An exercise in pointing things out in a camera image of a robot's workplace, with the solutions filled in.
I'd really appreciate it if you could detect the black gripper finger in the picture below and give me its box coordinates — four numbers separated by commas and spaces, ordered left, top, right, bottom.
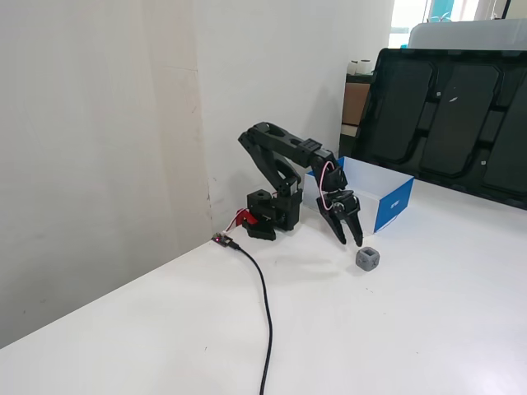
317, 205, 347, 246
340, 201, 363, 248

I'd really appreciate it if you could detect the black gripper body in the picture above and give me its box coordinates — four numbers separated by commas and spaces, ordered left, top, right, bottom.
315, 164, 359, 221

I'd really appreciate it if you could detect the gray cube block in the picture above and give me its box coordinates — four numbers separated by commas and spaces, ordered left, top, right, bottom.
355, 246, 380, 273

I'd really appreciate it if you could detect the blue white cardboard box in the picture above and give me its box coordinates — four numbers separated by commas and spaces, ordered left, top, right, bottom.
304, 156, 415, 235

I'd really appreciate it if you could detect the brown cardboard box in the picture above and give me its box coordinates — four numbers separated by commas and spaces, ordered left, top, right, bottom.
342, 81, 371, 127

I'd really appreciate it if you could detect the dark shelf unit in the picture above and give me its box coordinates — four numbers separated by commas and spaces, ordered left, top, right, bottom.
338, 72, 374, 158

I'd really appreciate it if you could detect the red table clamp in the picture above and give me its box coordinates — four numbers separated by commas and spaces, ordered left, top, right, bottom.
234, 208, 259, 227

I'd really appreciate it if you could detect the black plastic tray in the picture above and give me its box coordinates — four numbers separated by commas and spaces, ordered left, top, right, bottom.
352, 47, 527, 211

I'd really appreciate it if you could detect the window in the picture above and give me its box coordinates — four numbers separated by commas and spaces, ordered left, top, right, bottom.
389, 0, 527, 49

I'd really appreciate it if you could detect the translucent plastic storage bin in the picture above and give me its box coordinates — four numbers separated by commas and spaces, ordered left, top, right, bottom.
407, 18, 527, 53

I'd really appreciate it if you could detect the white red gripper servo wire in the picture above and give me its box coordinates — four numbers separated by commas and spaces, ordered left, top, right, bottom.
315, 160, 343, 211

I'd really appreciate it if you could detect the black power cable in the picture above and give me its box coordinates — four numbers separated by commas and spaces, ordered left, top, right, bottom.
228, 240, 273, 395

